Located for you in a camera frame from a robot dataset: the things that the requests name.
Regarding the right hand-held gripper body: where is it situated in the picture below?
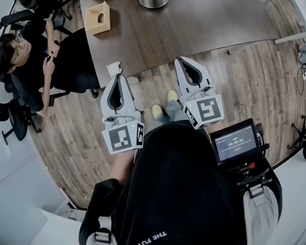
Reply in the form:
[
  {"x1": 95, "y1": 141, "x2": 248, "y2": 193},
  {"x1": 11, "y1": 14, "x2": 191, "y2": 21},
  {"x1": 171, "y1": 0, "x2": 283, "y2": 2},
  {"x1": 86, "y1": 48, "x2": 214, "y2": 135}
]
[{"x1": 180, "y1": 83, "x2": 225, "y2": 130}]

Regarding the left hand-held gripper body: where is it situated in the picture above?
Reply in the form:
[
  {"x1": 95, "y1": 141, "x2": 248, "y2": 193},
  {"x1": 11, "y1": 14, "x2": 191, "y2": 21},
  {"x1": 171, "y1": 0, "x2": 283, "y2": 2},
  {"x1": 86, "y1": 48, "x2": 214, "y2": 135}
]
[{"x1": 101, "y1": 110, "x2": 145, "y2": 155}]

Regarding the person's left forearm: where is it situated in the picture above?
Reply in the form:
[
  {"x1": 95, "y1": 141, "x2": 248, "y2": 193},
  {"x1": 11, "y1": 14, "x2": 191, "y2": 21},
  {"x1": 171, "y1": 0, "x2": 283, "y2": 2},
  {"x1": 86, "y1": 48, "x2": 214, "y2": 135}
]
[{"x1": 109, "y1": 151, "x2": 137, "y2": 186}]

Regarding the person's right yellow shoe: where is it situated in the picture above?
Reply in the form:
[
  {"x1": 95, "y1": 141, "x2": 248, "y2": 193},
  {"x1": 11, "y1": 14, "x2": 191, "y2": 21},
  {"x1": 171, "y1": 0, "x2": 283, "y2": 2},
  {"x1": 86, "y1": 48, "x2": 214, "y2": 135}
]
[{"x1": 166, "y1": 89, "x2": 180, "y2": 104}]

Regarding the person's yellow shoe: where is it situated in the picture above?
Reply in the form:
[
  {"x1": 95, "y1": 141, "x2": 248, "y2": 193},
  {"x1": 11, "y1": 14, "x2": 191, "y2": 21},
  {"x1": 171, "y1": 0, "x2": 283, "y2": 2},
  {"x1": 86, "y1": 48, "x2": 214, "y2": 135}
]
[
  {"x1": 166, "y1": 89, "x2": 180, "y2": 104},
  {"x1": 151, "y1": 104, "x2": 165, "y2": 120}
]

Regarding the person's right leg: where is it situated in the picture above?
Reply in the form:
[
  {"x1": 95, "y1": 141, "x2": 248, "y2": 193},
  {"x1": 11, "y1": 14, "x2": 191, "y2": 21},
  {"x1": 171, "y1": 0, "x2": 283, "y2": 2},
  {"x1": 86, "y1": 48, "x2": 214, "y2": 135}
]
[{"x1": 165, "y1": 100, "x2": 192, "y2": 124}]

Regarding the person's leg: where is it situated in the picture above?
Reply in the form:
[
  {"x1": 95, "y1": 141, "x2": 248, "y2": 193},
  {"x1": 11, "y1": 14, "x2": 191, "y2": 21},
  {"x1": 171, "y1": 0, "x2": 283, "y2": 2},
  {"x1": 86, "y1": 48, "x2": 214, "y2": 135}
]
[
  {"x1": 165, "y1": 100, "x2": 192, "y2": 124},
  {"x1": 144, "y1": 111, "x2": 170, "y2": 134}
]

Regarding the person's left yellow shoe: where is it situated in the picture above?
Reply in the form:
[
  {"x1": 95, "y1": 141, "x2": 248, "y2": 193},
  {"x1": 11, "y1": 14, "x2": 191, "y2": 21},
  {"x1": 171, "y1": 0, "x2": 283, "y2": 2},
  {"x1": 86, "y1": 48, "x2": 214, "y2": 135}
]
[{"x1": 151, "y1": 104, "x2": 165, "y2": 120}]

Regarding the person's left leg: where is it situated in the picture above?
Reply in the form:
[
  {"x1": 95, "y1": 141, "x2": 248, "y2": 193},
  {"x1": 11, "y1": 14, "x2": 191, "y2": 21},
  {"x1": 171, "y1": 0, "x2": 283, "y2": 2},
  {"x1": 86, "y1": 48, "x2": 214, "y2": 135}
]
[{"x1": 144, "y1": 111, "x2": 170, "y2": 134}]

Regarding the black chest monitor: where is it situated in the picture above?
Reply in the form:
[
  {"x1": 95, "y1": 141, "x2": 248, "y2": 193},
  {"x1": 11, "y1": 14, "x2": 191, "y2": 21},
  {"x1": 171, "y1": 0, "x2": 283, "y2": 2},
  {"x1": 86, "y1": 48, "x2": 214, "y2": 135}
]
[{"x1": 209, "y1": 117, "x2": 274, "y2": 186}]

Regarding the person's torso black shirt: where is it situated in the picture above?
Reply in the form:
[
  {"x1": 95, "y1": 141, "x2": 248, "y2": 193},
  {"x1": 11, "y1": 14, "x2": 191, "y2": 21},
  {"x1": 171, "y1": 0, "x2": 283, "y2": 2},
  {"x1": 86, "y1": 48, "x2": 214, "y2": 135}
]
[{"x1": 78, "y1": 120, "x2": 283, "y2": 245}]

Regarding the light wooden box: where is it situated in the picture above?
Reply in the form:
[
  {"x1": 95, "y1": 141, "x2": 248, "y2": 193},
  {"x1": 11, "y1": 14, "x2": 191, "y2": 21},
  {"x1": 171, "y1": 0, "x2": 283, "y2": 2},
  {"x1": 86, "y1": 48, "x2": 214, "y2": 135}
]
[{"x1": 84, "y1": 1, "x2": 111, "y2": 36}]

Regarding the black framed whiteboard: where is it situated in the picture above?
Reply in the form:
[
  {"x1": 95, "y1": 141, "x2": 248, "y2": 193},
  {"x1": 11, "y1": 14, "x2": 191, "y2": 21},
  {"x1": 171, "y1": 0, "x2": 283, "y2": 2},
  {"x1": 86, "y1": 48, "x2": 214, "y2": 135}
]
[{"x1": 0, "y1": 0, "x2": 18, "y2": 19}]

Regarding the grey harness strap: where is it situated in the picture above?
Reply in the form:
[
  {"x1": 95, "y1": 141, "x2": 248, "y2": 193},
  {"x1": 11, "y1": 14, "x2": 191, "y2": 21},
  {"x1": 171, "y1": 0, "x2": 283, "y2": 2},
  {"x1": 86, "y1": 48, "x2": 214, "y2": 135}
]
[
  {"x1": 242, "y1": 182, "x2": 281, "y2": 245},
  {"x1": 86, "y1": 215, "x2": 113, "y2": 245}
]

